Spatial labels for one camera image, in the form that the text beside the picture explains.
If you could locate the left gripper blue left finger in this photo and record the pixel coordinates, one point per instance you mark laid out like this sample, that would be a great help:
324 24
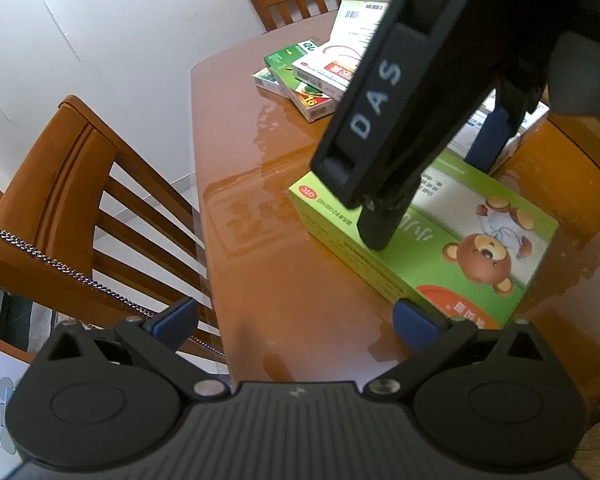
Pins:
173 326

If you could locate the tall white medicine box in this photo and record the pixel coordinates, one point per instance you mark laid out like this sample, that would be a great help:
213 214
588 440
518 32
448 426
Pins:
355 24

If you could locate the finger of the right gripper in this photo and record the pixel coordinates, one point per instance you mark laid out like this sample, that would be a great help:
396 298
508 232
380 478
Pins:
382 212
498 128

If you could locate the green bear medicine box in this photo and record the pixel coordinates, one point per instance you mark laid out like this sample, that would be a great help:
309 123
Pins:
467 245

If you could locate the near wooden chair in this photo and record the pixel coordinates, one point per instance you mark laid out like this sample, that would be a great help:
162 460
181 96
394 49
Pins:
78 178

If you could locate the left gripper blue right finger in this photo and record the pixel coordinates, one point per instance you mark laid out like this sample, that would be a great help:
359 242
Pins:
416 326

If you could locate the green QUIK medicine box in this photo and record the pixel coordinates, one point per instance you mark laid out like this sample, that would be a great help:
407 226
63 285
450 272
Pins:
265 80

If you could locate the white orange capsule box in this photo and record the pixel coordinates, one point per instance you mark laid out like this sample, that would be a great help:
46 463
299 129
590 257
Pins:
329 69

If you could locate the white blue medicine box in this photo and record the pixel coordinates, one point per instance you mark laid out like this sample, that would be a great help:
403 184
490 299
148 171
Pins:
462 141

